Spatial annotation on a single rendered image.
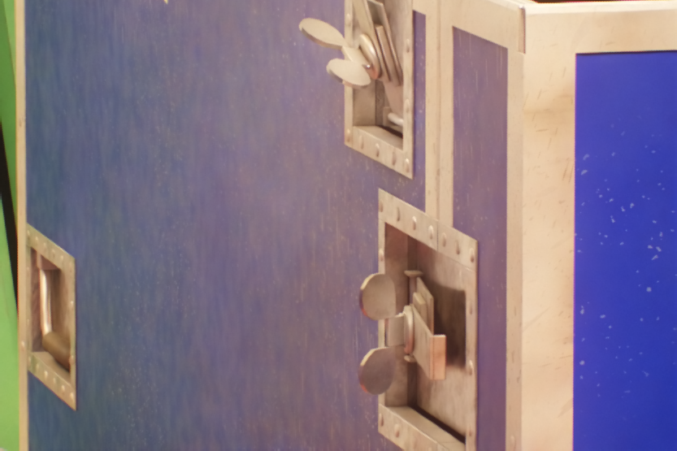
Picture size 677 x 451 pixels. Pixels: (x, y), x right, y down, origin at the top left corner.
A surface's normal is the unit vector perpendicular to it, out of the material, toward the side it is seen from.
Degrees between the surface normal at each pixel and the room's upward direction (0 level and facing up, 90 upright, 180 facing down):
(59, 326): 90
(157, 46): 90
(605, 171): 90
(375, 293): 90
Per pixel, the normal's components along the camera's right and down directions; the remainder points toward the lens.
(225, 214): -0.96, 0.04
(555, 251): 0.26, 0.15
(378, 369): 0.70, 0.11
